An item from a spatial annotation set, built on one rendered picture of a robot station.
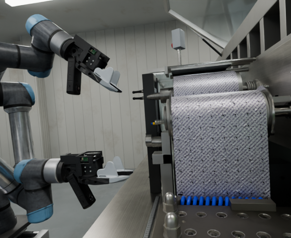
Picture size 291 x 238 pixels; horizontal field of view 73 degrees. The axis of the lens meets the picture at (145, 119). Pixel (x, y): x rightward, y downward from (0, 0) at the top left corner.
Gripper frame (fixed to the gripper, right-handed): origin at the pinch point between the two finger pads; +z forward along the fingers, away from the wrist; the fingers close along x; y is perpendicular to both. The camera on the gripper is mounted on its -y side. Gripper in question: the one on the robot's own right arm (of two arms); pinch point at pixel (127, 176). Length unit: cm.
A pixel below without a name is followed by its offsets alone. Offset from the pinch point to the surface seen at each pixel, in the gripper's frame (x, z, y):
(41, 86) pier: 348, -296, 89
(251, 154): -0.3, 33.5, 5.6
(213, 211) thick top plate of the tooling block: -7.1, 22.6, -6.0
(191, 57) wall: 376, 40, 121
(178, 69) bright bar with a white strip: 33, 16, 36
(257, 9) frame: 28, 46, 53
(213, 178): -0.2, 23.8, -0.6
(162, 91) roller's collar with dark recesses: 28.2, 9.1, 26.0
